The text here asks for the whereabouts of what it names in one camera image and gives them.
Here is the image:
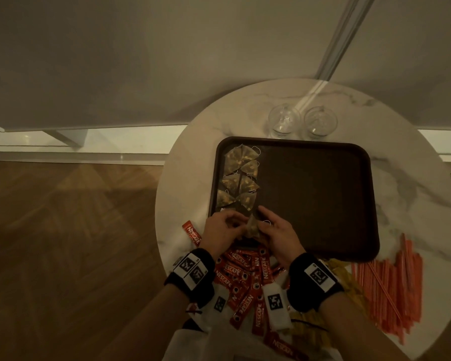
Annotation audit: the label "person's right hand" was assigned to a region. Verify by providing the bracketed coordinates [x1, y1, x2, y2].
[256, 205, 307, 270]

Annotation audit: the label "person's left hand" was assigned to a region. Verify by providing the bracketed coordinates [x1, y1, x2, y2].
[199, 208, 250, 262]

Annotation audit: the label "pyramid tea bag with string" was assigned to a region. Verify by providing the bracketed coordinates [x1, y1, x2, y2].
[244, 214, 273, 239]

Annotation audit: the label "pile of red Nescafe sachets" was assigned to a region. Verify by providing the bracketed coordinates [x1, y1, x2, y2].
[182, 220, 311, 361]

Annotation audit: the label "dark brown tray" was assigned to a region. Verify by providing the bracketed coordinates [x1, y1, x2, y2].
[208, 136, 380, 262]

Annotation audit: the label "pile of yellow sachets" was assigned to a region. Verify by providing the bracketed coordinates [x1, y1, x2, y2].
[285, 258, 369, 348]

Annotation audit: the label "neat cluster of tea bags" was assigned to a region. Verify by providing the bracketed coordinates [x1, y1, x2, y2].
[216, 143, 262, 213]

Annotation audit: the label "pile of orange stick packets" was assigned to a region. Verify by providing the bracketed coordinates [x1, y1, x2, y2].
[351, 233, 423, 344]

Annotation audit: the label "person's right forearm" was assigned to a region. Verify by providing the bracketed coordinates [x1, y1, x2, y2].
[317, 293, 410, 361]

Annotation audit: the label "person's left forearm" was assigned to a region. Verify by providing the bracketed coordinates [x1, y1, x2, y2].
[97, 283, 190, 361]

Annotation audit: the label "person's white trousers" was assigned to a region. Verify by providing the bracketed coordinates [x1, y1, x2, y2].
[161, 326, 343, 361]

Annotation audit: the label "black left wristband with markers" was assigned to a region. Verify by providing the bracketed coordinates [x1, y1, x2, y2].
[164, 248, 217, 305]

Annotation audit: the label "black wristband with markers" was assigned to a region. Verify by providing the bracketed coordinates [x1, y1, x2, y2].
[164, 248, 217, 305]
[287, 252, 345, 313]

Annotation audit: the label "black right wristband with markers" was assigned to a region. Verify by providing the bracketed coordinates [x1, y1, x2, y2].
[287, 252, 345, 313]

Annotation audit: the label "clear glass cup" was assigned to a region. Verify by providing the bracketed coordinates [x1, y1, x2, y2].
[303, 105, 339, 139]
[267, 104, 301, 138]

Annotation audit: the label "round white marble table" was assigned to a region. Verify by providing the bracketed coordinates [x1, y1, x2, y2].
[0, 123, 451, 164]

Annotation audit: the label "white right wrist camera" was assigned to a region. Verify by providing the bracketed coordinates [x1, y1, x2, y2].
[261, 283, 294, 332]

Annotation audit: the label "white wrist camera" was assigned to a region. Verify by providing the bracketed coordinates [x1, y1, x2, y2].
[261, 283, 294, 332]
[199, 283, 234, 331]

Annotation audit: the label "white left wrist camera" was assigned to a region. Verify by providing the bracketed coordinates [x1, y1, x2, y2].
[199, 283, 234, 331]

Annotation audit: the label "black right camera cable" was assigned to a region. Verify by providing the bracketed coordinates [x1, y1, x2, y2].
[291, 320, 330, 332]

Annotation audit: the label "perforated metal wall rail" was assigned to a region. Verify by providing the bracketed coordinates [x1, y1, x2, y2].
[314, 0, 376, 81]

